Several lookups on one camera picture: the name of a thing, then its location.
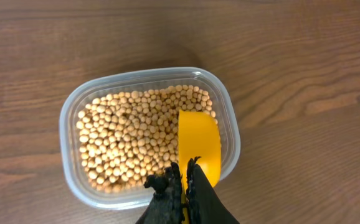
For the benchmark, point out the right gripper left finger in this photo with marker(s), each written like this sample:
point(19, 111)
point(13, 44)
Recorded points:
point(165, 207)

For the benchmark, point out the clear plastic container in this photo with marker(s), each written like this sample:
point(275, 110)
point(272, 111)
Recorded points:
point(140, 80)

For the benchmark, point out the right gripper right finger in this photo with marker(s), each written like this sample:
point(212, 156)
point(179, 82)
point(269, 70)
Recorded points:
point(203, 204)

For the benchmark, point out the pile of soybeans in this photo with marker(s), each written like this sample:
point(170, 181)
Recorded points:
point(127, 136)

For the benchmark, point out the yellow plastic measuring scoop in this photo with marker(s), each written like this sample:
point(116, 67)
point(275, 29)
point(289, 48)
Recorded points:
point(198, 135)

